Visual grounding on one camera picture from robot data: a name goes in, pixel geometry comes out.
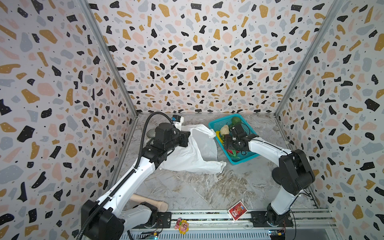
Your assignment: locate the red dragon fruit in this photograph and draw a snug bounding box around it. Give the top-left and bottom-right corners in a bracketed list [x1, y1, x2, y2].
[227, 150, 240, 159]

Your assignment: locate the cream cauliflower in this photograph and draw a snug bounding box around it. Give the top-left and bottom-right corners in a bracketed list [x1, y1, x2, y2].
[220, 125, 230, 136]

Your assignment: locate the dark green avocado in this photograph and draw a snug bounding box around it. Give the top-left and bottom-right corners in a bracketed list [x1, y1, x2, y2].
[231, 117, 242, 126]

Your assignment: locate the white plastic bag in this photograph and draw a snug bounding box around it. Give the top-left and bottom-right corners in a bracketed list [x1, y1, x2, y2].
[160, 124, 227, 174]

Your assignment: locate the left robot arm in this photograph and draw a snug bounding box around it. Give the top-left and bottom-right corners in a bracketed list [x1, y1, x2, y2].
[77, 123, 191, 240]

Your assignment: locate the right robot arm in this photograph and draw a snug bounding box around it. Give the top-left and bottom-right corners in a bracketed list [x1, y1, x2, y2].
[224, 124, 315, 227]

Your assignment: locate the teal plastic basket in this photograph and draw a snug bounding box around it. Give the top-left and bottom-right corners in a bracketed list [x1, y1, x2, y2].
[209, 114, 260, 165]

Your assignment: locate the yellow banana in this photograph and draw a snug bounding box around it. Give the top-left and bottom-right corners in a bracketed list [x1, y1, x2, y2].
[216, 131, 223, 144]

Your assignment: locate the beige wooden pestle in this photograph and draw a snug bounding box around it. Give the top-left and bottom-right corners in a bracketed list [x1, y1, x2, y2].
[130, 194, 169, 213]

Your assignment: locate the red card pack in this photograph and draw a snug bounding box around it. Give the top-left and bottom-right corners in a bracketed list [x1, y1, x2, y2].
[228, 201, 248, 222]

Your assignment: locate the pink yellow flower toy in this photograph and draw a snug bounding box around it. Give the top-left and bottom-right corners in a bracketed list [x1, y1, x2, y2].
[174, 218, 189, 235]

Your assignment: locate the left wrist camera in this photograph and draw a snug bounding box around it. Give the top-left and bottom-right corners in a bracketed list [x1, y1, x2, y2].
[172, 115, 184, 131]

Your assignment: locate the black corrugated cable hose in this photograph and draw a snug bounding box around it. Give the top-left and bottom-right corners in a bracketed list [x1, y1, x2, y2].
[74, 111, 175, 240]

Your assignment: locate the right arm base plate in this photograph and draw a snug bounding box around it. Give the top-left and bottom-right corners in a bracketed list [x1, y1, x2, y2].
[251, 211, 294, 228]

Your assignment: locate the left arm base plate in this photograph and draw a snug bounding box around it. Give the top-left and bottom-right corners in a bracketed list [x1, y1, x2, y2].
[139, 212, 172, 229]

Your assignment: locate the aluminium rail frame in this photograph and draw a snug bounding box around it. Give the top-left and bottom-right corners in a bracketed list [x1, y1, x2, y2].
[119, 209, 342, 240]

